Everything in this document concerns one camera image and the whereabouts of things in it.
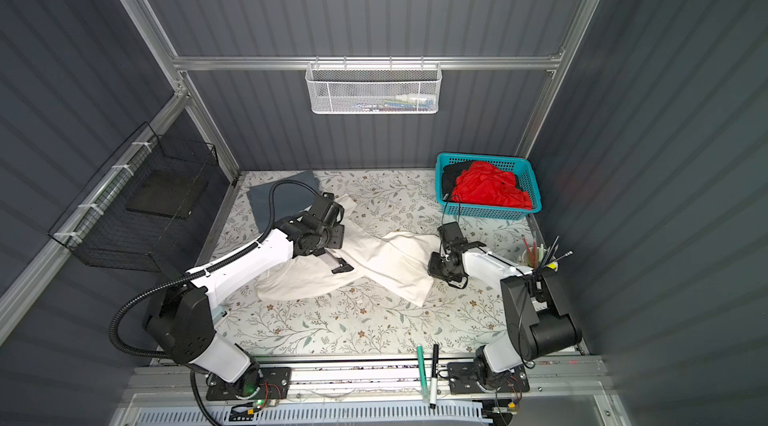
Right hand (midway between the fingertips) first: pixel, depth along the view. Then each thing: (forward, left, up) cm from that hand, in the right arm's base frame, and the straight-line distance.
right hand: (437, 272), depth 92 cm
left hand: (+7, +32, +13) cm, 35 cm away
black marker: (-29, +4, +1) cm, 30 cm away
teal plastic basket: (+27, -17, -4) cm, 32 cm away
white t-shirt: (+3, +12, 0) cm, 12 cm away
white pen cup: (+1, -29, +8) cm, 30 cm away
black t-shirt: (+39, -8, +3) cm, 40 cm away
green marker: (-28, +6, 0) cm, 29 cm away
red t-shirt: (+32, -20, +5) cm, 38 cm away
